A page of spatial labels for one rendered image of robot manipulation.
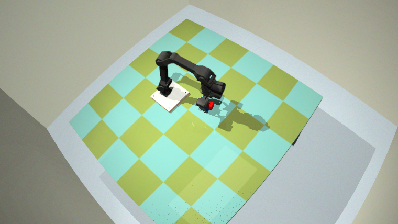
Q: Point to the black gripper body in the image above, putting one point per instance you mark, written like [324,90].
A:
[204,102]

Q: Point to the red cube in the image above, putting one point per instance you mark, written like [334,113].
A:
[210,105]

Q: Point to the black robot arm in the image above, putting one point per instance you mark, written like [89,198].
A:
[200,72]

